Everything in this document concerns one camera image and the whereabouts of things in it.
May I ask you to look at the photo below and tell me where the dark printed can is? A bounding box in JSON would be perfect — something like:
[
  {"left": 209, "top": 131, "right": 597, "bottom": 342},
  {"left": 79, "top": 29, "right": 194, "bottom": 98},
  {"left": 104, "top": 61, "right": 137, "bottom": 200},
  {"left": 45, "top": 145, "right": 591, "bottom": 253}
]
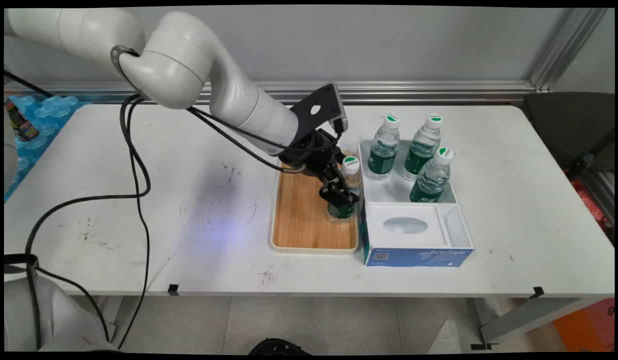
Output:
[{"left": 5, "top": 97, "right": 40, "bottom": 142}]

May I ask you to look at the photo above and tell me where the white blue cardboard box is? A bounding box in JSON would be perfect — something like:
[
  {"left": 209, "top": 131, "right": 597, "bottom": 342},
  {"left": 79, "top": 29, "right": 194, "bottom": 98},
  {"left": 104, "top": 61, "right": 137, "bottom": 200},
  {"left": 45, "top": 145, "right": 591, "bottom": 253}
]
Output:
[{"left": 357, "top": 138, "right": 475, "bottom": 268}]

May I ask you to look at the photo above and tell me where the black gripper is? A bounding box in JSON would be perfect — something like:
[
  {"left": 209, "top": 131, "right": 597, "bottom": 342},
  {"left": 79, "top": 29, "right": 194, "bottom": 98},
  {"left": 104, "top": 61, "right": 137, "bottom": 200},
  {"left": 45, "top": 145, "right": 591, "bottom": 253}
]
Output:
[{"left": 278, "top": 128, "right": 361, "bottom": 209}]

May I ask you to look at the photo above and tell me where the black round object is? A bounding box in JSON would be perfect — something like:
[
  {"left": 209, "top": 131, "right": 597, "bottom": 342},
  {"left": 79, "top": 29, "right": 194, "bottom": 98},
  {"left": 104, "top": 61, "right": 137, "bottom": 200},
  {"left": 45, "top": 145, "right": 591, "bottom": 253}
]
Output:
[{"left": 249, "top": 338, "right": 312, "bottom": 356}]

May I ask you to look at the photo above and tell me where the aluminium rail along wall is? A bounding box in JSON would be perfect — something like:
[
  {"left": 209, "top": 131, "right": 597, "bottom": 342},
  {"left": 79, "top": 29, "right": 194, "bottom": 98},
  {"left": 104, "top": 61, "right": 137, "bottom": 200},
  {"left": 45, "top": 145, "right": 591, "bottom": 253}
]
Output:
[{"left": 4, "top": 80, "right": 538, "bottom": 105}]

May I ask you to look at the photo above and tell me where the wooden tray cream rim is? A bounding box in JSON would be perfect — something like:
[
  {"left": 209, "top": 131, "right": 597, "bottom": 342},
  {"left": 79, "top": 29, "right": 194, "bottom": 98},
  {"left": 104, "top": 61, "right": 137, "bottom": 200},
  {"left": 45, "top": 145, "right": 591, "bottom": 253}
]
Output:
[{"left": 269, "top": 156, "right": 360, "bottom": 255}]

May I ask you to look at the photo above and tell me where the thin black cable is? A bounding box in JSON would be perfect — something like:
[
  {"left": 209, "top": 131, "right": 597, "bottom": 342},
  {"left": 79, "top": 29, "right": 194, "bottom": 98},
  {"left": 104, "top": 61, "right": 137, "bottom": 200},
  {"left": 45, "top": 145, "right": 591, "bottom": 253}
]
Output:
[{"left": 4, "top": 71, "right": 53, "bottom": 98}]

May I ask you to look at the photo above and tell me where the blue plastic bottle pack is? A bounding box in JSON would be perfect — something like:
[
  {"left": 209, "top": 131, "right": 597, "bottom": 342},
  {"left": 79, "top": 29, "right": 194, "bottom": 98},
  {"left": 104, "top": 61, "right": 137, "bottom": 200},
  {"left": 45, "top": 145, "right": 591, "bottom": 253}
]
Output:
[{"left": 4, "top": 95, "right": 85, "bottom": 202}]

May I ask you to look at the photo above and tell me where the orange box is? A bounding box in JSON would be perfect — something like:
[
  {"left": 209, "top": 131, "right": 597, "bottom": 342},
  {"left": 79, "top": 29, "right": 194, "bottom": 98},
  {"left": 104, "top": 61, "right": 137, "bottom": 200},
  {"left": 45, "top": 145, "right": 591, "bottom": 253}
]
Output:
[{"left": 554, "top": 298, "right": 615, "bottom": 352}]

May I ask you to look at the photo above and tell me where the white table leg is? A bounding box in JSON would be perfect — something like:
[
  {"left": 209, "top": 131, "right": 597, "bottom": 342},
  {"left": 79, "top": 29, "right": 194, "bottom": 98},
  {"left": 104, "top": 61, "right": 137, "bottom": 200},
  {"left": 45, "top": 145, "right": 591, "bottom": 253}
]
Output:
[{"left": 471, "top": 297, "right": 597, "bottom": 351}]

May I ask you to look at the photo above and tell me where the red packaging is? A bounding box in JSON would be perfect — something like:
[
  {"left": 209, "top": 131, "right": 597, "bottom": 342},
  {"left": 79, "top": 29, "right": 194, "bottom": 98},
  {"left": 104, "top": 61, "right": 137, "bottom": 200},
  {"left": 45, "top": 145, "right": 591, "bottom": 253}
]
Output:
[{"left": 564, "top": 170, "right": 610, "bottom": 232}]

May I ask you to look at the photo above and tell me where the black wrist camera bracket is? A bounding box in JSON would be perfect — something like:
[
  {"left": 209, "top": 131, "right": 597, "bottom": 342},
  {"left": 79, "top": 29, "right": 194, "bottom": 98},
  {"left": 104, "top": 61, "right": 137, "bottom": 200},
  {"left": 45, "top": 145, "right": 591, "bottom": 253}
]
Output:
[{"left": 288, "top": 82, "right": 349, "bottom": 147}]

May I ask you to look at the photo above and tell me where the aluminium frame post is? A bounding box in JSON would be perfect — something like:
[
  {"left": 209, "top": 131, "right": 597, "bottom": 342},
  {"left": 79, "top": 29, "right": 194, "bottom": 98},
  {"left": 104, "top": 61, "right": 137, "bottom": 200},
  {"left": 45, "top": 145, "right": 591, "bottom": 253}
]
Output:
[{"left": 529, "top": 7, "right": 609, "bottom": 94}]

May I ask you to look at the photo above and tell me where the water bottle green label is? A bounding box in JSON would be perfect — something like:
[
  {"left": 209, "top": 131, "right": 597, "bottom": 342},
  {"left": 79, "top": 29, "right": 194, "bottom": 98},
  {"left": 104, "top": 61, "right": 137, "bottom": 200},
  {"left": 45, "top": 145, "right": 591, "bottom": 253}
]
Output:
[
  {"left": 403, "top": 114, "right": 444, "bottom": 182},
  {"left": 410, "top": 147, "right": 455, "bottom": 204},
  {"left": 367, "top": 114, "right": 401, "bottom": 181},
  {"left": 326, "top": 156, "right": 363, "bottom": 224}
]

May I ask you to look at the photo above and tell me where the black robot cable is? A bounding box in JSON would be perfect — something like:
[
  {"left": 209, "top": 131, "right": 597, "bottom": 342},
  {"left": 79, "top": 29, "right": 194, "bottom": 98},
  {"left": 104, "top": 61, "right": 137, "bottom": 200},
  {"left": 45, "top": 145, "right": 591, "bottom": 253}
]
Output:
[
  {"left": 24, "top": 92, "right": 339, "bottom": 352},
  {"left": 116, "top": 92, "right": 339, "bottom": 351}
]

